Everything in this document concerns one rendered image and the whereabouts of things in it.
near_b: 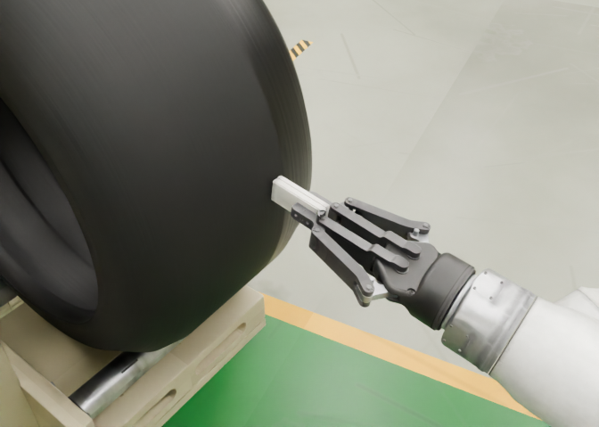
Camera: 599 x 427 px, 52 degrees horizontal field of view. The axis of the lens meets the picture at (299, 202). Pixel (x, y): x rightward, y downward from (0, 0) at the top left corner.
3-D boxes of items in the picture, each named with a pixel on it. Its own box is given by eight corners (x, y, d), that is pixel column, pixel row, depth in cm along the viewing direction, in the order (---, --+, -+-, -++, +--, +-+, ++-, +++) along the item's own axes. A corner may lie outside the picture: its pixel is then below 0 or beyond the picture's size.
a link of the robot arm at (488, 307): (509, 338, 54) (448, 300, 56) (476, 390, 60) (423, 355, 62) (546, 277, 59) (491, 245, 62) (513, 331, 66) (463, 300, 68)
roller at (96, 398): (84, 427, 81) (62, 400, 81) (78, 431, 85) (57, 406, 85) (258, 274, 102) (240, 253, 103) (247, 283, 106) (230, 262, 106)
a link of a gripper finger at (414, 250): (416, 256, 63) (423, 249, 64) (329, 201, 67) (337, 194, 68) (407, 280, 66) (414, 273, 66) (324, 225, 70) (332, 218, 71)
